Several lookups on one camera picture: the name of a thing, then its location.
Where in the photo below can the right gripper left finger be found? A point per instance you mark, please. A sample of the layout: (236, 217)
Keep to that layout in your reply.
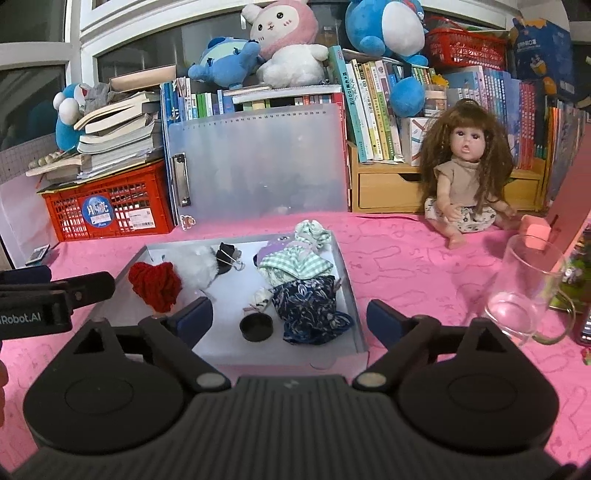
(171, 340)

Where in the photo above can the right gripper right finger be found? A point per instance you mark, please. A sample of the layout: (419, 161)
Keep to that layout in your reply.
(407, 340)

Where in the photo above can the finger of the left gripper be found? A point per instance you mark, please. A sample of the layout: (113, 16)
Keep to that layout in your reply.
(39, 274)
(80, 290)

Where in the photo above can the red knitted cloth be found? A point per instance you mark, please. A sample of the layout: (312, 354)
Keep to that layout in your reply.
(157, 285)

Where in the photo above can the white fluffy plush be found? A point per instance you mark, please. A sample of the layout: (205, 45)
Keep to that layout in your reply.
(195, 266)

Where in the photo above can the black binder clip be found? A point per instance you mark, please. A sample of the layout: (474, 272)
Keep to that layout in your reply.
(228, 257)

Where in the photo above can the blue floral fabric pouch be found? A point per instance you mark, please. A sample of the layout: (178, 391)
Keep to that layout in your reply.
(309, 311)

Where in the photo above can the green checkered cloth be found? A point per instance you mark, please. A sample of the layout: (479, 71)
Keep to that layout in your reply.
(300, 262)

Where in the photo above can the purple one-eyed plush monster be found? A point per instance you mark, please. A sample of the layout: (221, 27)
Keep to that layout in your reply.
(274, 245)

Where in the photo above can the small black white device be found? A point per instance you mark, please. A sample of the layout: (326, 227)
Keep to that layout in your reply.
(37, 255)

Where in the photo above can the white shallow cardboard box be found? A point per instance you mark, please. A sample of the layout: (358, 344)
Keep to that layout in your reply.
(266, 301)

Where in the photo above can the black round disc left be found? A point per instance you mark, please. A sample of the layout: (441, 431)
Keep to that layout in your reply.
(256, 327)

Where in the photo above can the red plastic crate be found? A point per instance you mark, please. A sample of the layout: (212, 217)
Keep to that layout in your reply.
(133, 202)

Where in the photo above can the clear glass mug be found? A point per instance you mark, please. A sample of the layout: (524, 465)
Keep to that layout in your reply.
(522, 291)

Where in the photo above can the wooden drawer organizer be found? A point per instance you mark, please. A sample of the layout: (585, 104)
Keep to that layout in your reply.
(396, 188)

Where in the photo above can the stack of books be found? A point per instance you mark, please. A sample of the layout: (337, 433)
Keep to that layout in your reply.
(121, 129)

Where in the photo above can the blue white plush toy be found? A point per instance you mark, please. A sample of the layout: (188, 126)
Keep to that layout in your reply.
(69, 104)

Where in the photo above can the smartphone with lit screen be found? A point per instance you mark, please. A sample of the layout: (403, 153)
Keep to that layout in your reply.
(582, 330)

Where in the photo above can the brown haired doll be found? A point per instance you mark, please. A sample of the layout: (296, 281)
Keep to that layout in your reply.
(465, 164)

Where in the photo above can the pink phone stand box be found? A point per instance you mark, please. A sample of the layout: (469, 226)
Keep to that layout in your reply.
(560, 240)

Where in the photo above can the translucent clipboard folder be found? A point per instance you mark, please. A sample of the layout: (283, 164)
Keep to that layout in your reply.
(257, 163)

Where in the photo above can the row of upright books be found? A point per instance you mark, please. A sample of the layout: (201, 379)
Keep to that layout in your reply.
(183, 99)

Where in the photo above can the blue stitch plush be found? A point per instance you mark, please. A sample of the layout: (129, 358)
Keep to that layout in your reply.
(226, 62)

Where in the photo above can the red basket on shelf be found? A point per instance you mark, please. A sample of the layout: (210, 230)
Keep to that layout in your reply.
(449, 45)

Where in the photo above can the blue penguin plush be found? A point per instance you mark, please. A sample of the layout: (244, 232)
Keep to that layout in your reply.
(381, 28)

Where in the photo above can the blue cartoon box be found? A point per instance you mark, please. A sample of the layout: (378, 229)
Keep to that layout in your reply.
(543, 51)

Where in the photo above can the pink white bunny plush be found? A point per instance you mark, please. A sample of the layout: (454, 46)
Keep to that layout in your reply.
(286, 31)

